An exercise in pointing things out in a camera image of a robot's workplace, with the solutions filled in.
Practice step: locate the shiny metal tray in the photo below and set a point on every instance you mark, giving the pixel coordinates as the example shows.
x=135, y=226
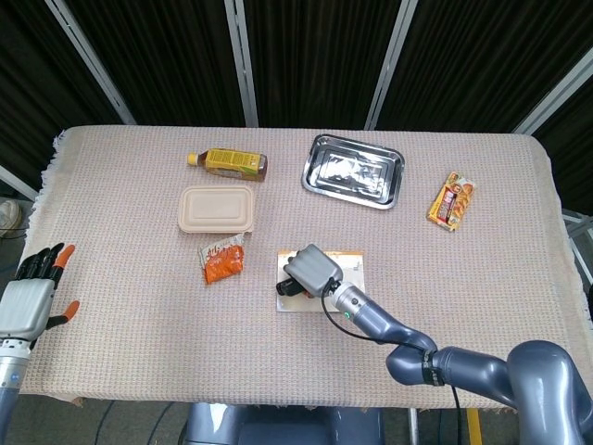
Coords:
x=353, y=171

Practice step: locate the metal rack frame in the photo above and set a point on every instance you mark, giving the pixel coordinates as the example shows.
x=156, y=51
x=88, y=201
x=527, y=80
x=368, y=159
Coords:
x=576, y=232

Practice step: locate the pink woven tablecloth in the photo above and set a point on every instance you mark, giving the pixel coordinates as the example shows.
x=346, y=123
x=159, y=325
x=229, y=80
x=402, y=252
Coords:
x=139, y=301

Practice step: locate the metal table leg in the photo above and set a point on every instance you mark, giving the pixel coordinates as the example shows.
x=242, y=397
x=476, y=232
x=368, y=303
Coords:
x=413, y=428

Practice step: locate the beige lidded lunch box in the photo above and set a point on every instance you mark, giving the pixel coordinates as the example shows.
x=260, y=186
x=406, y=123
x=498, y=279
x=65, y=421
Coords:
x=217, y=209

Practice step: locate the black curtain panel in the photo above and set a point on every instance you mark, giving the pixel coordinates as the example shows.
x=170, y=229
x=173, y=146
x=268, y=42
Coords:
x=572, y=157
x=37, y=92
x=319, y=60
x=477, y=60
x=171, y=60

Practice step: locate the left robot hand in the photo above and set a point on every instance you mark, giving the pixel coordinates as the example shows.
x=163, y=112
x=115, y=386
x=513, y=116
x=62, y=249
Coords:
x=25, y=306

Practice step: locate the aluminium screen post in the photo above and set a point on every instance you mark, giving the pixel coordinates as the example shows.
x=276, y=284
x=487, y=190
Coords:
x=556, y=95
x=391, y=62
x=90, y=62
x=241, y=62
x=16, y=181

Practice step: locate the yellow curry box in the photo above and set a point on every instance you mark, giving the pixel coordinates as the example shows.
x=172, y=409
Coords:
x=451, y=201

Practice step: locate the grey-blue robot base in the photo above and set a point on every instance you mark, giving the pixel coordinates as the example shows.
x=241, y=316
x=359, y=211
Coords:
x=278, y=426

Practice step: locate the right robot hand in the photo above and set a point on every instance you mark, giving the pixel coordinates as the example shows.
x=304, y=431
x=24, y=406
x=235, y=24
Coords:
x=312, y=269

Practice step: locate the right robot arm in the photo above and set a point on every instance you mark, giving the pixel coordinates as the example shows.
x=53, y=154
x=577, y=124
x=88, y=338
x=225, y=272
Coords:
x=468, y=366

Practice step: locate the white shoe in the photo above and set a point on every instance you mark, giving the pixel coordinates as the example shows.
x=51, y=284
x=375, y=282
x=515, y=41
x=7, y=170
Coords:
x=7, y=218

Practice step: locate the orange snack packet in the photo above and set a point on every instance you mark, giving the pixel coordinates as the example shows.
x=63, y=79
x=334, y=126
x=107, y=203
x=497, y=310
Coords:
x=224, y=264

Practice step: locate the tea bottle with yellow label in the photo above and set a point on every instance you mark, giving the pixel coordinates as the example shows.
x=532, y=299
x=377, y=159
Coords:
x=231, y=163

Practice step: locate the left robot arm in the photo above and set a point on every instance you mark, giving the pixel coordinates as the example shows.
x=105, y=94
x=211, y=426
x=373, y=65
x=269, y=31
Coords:
x=11, y=375

